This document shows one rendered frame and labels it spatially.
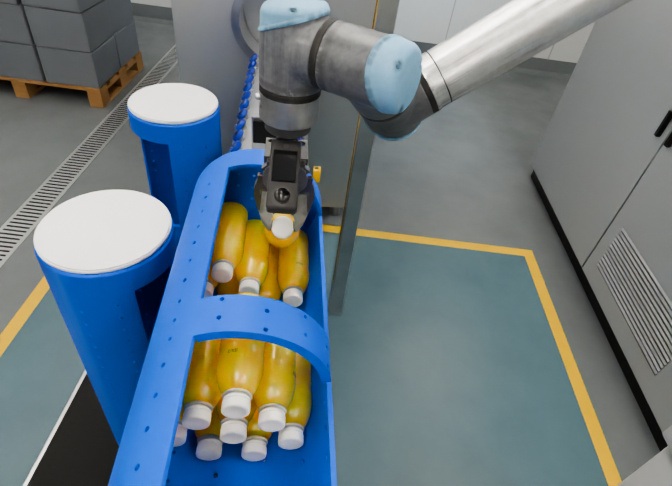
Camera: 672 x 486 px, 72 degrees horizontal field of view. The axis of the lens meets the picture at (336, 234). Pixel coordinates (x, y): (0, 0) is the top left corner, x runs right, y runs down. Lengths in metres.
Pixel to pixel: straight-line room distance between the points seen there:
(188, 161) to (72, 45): 2.40
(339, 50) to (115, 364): 0.95
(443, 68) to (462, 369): 1.70
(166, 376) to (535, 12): 0.69
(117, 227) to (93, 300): 0.16
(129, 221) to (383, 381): 1.33
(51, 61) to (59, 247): 2.99
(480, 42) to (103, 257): 0.81
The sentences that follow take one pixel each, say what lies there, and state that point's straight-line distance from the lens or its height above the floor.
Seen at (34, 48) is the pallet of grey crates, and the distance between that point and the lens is 4.05.
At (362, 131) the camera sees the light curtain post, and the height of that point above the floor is 0.99.
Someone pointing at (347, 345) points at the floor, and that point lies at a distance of 2.16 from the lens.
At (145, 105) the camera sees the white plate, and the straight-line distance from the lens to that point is 1.62.
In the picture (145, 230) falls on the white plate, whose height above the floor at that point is 1.04.
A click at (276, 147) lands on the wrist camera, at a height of 1.38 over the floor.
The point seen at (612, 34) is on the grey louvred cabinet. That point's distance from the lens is 3.13.
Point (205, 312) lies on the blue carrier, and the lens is 0.67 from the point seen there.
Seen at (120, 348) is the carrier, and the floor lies 0.78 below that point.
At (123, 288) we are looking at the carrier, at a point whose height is 0.98.
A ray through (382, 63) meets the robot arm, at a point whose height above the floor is 1.55.
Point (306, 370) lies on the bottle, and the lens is 0.81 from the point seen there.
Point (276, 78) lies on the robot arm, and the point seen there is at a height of 1.49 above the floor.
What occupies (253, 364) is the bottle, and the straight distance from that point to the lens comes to 0.69.
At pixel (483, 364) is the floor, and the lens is 2.29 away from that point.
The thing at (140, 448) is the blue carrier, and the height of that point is 1.20.
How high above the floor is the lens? 1.74
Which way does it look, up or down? 41 degrees down
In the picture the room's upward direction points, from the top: 8 degrees clockwise
